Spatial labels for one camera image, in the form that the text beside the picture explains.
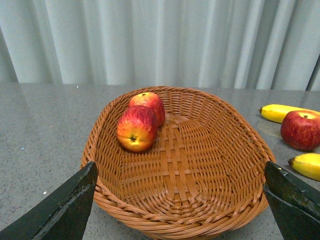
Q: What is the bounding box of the brown woven wicker basket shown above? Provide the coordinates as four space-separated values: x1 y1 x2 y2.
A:
81 86 275 240

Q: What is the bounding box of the upper yellow banana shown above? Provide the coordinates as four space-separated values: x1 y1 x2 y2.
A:
259 104 319 124

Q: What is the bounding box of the red apple front left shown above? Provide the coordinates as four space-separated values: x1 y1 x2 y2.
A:
116 105 158 152

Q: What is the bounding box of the red apple with yellow top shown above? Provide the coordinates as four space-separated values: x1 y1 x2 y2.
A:
280 110 320 152

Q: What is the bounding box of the white pleated curtain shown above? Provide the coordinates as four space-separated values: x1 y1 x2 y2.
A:
0 0 320 91

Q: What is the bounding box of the lower yellow banana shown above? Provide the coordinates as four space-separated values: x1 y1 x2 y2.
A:
288 153 320 181

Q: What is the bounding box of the yellow banana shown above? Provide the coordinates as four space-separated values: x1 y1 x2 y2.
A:
288 153 320 181
259 104 319 124

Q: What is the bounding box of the red apple back left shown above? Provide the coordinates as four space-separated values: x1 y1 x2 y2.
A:
128 92 165 127

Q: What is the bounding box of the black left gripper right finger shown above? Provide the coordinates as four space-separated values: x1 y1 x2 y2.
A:
263 161 320 240

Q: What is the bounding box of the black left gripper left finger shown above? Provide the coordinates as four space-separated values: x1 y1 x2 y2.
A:
0 162 98 240

